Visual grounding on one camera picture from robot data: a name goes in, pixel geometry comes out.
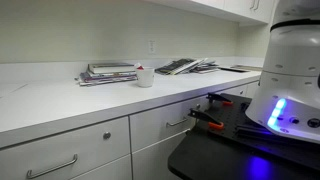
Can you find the white cup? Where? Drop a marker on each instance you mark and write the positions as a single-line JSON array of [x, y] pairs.
[[145, 78]]

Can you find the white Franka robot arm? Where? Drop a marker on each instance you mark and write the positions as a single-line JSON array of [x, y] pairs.
[[293, 66]]

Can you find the red item in cup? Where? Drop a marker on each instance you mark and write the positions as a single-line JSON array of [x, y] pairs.
[[140, 67]]

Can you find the dark magazine with yellow print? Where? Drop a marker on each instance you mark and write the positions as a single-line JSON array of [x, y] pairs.
[[176, 66]]

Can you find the white drawer front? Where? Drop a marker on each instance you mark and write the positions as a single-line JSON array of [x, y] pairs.
[[156, 121], [66, 146]]

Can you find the round silver drawer lock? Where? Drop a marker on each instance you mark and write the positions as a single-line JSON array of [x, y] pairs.
[[198, 106], [106, 135]]

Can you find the pile of spread magazines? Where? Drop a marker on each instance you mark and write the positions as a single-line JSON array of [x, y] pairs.
[[206, 67]]

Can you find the black clamp orange tip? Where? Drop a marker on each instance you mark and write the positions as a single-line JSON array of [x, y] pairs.
[[218, 98], [204, 117]]

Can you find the dark hardcover book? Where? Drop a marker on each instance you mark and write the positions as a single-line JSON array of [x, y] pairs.
[[111, 67]]

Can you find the stack of magazines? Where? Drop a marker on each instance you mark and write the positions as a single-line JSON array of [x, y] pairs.
[[106, 76]]

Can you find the stack of books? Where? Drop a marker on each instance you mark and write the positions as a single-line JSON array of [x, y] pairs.
[[100, 81]]

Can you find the black flat tray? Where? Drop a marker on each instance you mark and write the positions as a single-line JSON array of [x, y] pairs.
[[233, 69]]

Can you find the black robot cart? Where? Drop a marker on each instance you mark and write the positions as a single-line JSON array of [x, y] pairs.
[[213, 156]]

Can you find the brown cardboard sheet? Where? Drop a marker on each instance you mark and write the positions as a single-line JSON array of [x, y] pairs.
[[250, 67]]

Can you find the white upper cabinet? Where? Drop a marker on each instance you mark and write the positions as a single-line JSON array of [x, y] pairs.
[[233, 8]]

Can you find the white wall outlet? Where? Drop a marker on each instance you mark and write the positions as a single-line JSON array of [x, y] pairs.
[[151, 47]]

